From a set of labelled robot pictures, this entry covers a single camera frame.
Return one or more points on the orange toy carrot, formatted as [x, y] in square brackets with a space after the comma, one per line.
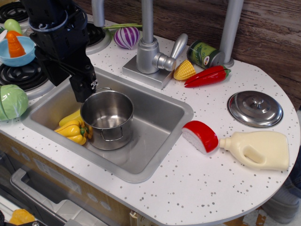
[15, 48]

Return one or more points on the black front stove burner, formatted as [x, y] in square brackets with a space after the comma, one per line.
[31, 78]

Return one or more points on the green toy pear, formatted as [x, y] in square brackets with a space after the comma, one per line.
[12, 25]

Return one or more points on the cream toy detergent bottle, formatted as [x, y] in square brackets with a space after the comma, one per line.
[262, 150]

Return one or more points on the silver oven door handle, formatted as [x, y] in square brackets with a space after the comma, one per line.
[54, 203]

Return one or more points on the green toy cabbage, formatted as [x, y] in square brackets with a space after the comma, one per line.
[13, 102]

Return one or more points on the yellow object on floor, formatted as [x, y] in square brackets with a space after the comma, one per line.
[21, 216]

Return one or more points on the stainless steel pot lid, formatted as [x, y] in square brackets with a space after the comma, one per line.
[255, 109]

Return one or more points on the blue plastic bowl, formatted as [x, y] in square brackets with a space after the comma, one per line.
[29, 47]

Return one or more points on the purple striped toy onion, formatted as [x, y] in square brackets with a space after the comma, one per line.
[126, 35]

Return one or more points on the yellow toy corn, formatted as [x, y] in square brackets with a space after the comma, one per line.
[184, 71]

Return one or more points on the black rear left burner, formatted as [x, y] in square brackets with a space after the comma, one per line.
[13, 10]

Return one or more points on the green pea can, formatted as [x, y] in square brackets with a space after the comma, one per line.
[204, 55]

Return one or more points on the red toy chili pepper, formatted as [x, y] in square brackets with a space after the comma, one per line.
[209, 76]

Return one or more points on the silver toy faucet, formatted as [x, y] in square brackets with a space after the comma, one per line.
[151, 66]

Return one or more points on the red toy cheese wedge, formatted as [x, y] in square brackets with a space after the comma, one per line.
[201, 136]

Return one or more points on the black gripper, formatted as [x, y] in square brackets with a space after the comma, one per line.
[61, 52]

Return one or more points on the grey right support pole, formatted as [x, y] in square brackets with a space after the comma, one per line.
[230, 28]

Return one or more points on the yellow toy bell pepper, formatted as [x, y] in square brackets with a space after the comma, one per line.
[76, 131]

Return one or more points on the stainless steel sink basin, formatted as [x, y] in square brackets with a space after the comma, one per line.
[158, 122]

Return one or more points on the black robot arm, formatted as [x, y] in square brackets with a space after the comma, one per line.
[53, 12]

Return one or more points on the yellow toy banana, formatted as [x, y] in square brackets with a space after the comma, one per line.
[74, 116]

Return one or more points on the black rear right burner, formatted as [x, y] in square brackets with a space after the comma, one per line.
[99, 38]

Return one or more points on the grey left curved pole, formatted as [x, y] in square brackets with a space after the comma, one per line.
[98, 12]

